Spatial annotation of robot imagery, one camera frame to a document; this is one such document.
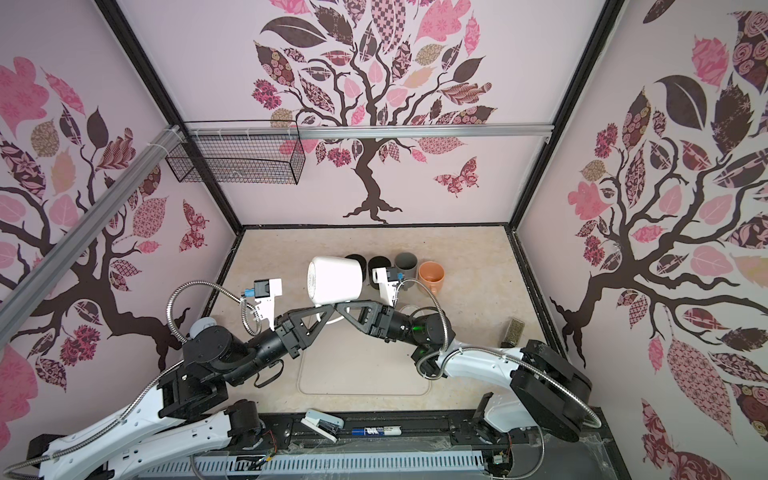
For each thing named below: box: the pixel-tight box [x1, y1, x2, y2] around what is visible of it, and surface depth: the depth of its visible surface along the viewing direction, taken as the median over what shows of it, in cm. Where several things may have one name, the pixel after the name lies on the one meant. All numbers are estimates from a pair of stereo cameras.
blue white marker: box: [351, 426, 403, 436], surface depth 74 cm
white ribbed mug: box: [307, 256, 363, 305], surface depth 56 cm
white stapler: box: [300, 409, 344, 443], surface depth 75 cm
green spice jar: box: [500, 318, 525, 348], surface depth 89 cm
